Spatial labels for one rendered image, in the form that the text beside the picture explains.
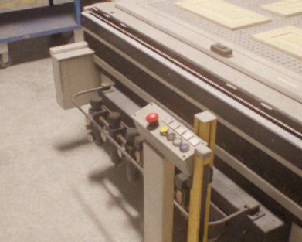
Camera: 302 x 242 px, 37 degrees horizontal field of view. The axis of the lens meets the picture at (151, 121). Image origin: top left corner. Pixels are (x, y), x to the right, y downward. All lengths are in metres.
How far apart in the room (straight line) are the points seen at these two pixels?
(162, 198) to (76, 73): 1.38
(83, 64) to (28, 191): 0.78
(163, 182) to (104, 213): 1.04
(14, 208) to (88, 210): 0.39
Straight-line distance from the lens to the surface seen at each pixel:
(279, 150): 1.55
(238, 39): 2.13
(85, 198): 2.49
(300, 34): 2.21
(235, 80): 1.77
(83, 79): 2.68
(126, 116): 2.22
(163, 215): 1.47
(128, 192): 2.51
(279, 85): 1.71
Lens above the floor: 1.59
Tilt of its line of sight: 30 degrees down
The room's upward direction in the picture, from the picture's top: straight up
